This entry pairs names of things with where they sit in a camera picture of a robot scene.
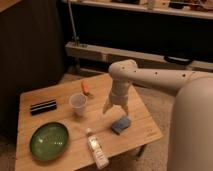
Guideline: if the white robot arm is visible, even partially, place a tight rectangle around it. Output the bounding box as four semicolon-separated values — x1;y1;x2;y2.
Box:
103;60;213;171

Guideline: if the wooden folding table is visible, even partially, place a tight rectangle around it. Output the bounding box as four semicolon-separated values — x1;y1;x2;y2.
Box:
15;74;162;171

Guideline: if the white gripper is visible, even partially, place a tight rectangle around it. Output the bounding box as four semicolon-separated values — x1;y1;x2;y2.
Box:
103;80;131;116

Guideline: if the green ceramic bowl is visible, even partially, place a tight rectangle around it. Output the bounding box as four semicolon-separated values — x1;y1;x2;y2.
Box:
29;122;69;161

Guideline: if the metal stand pole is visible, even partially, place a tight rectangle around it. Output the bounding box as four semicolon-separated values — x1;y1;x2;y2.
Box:
67;0;79;46

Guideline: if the dark cabinet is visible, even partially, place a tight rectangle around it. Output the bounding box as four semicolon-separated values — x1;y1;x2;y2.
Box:
0;0;66;111

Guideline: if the clear plastic bottle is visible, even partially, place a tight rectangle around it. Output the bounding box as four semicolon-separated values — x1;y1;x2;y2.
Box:
86;128;109;169

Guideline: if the orange carrot toy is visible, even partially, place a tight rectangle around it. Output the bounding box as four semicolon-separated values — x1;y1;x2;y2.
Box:
81;81;91;96

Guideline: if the black striped box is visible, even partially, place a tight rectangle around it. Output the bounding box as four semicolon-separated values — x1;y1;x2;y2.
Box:
30;99;57;115

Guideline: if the white wall shelf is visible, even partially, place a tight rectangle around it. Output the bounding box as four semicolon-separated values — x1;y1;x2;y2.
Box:
62;0;213;20

